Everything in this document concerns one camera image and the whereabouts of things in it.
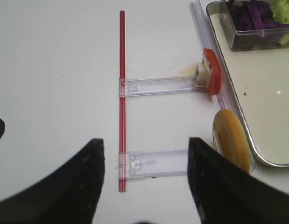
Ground upright bun half left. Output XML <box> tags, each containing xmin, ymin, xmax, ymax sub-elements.
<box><xmin>212</xmin><ymin>109</ymin><xmax>251</xmax><ymax>173</ymax></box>

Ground left lower clear cross rail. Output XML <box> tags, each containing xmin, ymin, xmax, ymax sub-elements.
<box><xmin>118</xmin><ymin>150</ymin><xmax>188</xmax><ymax>180</ymax></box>

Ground upright tomato slice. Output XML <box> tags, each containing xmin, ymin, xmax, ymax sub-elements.
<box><xmin>204</xmin><ymin>48</ymin><xmax>222</xmax><ymax>96</ymax></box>

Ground clear cross rail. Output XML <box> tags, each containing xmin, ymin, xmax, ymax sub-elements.
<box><xmin>118</xmin><ymin>150</ymin><xmax>188</xmax><ymax>180</ymax></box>
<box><xmin>119</xmin><ymin>77</ymin><xmax>207</xmax><ymax>98</ymax></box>

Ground cream metal tray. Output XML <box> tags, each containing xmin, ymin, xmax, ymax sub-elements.
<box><xmin>206</xmin><ymin>1</ymin><xmax>289</xmax><ymax>167</ymax></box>

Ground clear plastic salad container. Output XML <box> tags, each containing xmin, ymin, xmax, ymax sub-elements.
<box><xmin>219</xmin><ymin>0</ymin><xmax>289</xmax><ymax>51</ymax></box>

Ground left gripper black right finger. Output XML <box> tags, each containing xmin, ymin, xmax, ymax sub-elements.
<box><xmin>187</xmin><ymin>137</ymin><xmax>289</xmax><ymax>224</ymax></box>

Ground left upper clear cross rail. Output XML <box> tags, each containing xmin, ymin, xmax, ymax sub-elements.
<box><xmin>119</xmin><ymin>77</ymin><xmax>207</xmax><ymax>98</ymax></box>

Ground purple cabbage pieces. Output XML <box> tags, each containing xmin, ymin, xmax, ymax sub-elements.
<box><xmin>228</xmin><ymin>0</ymin><xmax>289</xmax><ymax>49</ymax></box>

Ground green lettuce leaves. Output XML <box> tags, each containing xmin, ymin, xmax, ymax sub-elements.
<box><xmin>271</xmin><ymin>0</ymin><xmax>289</xmax><ymax>45</ymax></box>

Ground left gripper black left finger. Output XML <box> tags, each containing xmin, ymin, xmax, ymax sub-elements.
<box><xmin>0</xmin><ymin>139</ymin><xmax>105</xmax><ymax>224</ymax></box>

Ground left red strip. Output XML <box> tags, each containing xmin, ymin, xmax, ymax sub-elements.
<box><xmin>119</xmin><ymin>10</ymin><xmax>127</xmax><ymax>192</ymax></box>

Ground white pusher block tomato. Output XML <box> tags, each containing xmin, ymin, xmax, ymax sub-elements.
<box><xmin>193</xmin><ymin>56</ymin><xmax>211</xmax><ymax>88</ymax></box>

